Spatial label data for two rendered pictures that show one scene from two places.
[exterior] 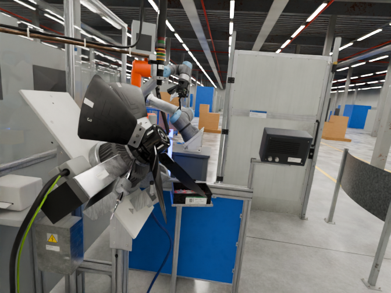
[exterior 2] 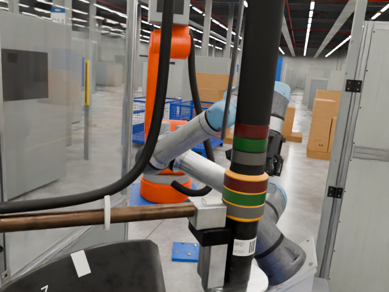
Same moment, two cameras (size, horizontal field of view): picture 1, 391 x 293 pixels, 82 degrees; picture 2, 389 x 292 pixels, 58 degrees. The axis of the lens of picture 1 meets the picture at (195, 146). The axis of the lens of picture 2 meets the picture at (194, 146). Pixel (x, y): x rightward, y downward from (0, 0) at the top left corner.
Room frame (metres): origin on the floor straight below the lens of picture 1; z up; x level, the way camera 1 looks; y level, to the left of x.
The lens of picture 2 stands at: (0.70, 0.19, 1.68)
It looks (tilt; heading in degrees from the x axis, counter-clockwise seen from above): 13 degrees down; 9
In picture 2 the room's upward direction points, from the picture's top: 5 degrees clockwise
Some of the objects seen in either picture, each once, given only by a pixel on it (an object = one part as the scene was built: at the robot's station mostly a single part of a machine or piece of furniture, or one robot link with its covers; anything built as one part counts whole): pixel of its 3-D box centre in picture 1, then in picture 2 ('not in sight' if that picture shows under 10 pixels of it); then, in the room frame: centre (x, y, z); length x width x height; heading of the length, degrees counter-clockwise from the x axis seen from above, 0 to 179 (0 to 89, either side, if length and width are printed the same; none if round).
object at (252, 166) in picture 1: (251, 173); not in sight; (1.35, -0.37, 0.96); 0.03 x 0.03 x 0.20; 85
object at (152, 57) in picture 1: (157, 68); (230, 244); (1.03, 0.20, 1.50); 0.09 x 0.07 x 0.10; 120
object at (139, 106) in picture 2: not in sight; (153, 120); (8.00, 2.27, 0.49); 1.27 x 0.88 x 0.98; 173
